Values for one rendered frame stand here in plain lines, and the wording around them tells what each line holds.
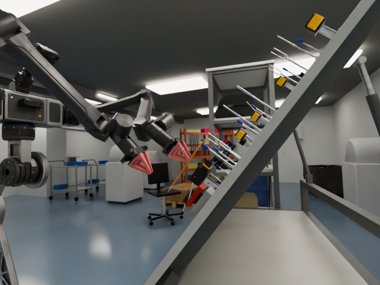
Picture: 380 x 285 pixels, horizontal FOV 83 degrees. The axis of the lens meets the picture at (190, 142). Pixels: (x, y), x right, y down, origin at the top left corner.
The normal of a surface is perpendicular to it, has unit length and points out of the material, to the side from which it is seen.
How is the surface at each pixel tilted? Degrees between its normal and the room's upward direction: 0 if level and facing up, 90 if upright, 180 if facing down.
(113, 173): 90
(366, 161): 80
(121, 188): 90
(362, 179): 90
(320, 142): 90
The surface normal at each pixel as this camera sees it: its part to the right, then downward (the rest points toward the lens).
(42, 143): -0.37, -0.04
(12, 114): 0.93, -0.04
